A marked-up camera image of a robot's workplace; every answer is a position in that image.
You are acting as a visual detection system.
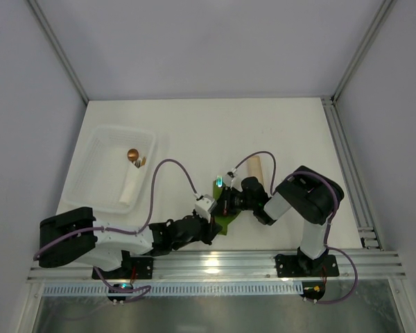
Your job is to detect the iridescent metal fork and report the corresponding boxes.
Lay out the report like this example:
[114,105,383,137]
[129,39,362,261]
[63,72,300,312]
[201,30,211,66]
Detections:
[214,176,223,188]

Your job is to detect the green paper napkin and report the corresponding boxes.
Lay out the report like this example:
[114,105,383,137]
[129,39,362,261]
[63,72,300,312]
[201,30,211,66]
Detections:
[212,181,239,236]

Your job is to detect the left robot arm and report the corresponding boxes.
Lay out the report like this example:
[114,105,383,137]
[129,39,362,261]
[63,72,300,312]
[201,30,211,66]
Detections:
[33,207,222,272]

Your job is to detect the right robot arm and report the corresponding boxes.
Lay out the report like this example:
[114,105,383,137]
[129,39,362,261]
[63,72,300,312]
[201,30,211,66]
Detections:
[213,166,345,278]

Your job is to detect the white rolled napkin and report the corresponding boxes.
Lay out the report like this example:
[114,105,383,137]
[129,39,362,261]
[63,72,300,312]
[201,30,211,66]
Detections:
[119,164,140,205]

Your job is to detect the beige utensil tray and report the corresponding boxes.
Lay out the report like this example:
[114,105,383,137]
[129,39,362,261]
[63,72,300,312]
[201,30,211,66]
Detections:
[246,155,264,185]

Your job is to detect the copper round ball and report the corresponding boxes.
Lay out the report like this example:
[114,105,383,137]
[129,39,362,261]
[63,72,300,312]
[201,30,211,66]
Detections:
[127,148,139,163]

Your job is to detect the white plastic basket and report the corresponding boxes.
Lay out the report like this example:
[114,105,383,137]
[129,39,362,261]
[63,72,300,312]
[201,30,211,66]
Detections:
[63,125,156,214]

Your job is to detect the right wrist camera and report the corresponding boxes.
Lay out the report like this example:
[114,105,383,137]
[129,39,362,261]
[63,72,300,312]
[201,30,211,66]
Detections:
[223,168,241,189]

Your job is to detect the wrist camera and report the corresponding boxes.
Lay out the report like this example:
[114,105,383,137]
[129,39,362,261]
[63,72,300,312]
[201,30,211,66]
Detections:
[195,195,217,222]
[223,168,241,189]

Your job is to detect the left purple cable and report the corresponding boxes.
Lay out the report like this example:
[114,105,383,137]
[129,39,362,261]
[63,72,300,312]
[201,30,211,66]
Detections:
[33,158,202,263]

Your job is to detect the purple cable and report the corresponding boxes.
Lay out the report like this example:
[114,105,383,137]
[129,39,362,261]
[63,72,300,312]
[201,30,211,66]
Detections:
[234,150,358,305]
[33,158,202,263]

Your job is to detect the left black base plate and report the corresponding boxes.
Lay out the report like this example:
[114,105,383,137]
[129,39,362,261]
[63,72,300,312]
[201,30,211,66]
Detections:
[100,257,154,280]

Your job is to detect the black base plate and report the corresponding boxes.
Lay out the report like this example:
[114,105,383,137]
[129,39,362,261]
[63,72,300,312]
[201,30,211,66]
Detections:
[275,253,340,278]
[100,257,154,280]

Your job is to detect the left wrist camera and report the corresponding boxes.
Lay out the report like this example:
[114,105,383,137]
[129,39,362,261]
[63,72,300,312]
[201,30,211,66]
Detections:
[195,195,217,222]

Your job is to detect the aluminium front rail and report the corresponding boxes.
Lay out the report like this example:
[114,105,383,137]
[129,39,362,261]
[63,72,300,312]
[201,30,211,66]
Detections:
[27,250,406,282]

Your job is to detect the white slotted cable duct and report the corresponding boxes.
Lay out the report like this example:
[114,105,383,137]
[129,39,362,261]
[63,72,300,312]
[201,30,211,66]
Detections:
[42,281,304,297]

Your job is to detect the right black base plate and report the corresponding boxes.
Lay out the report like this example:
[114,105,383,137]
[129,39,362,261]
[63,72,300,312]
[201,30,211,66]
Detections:
[275,253,340,278]

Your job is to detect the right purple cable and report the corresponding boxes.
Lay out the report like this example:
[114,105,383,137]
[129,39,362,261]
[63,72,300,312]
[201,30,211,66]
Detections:
[234,150,358,305]

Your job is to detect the right aluminium frame rail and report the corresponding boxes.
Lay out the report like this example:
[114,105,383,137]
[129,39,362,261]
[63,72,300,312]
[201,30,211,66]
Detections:
[321,96,384,251]

